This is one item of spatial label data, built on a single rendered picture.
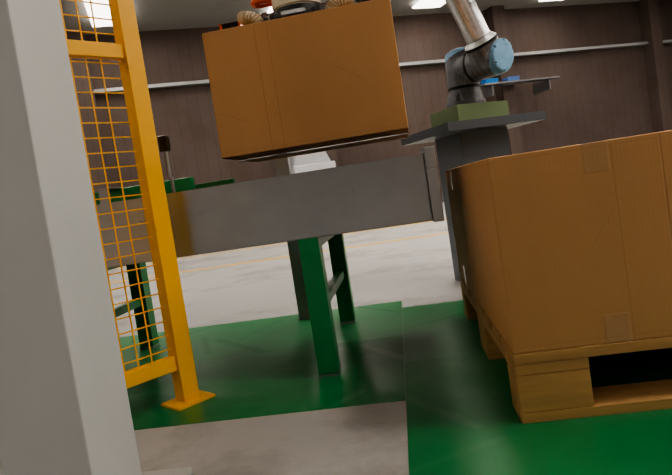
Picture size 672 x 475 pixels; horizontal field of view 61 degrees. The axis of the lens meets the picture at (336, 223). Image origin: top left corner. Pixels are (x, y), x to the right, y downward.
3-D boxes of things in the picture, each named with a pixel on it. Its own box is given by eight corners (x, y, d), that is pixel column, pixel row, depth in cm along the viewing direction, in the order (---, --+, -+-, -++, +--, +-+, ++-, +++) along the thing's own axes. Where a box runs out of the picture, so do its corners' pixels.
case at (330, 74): (221, 158, 184) (201, 33, 182) (254, 162, 223) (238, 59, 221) (408, 128, 176) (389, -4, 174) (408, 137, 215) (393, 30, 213)
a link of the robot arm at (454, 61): (463, 90, 287) (459, 54, 286) (489, 82, 272) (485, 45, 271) (441, 90, 279) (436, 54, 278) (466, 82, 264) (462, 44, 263)
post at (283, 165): (298, 320, 250) (262, 91, 245) (300, 317, 257) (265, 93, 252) (313, 318, 250) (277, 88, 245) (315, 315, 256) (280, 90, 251)
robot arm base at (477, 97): (439, 112, 284) (437, 92, 283) (474, 109, 288) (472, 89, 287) (456, 105, 265) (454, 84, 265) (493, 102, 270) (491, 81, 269)
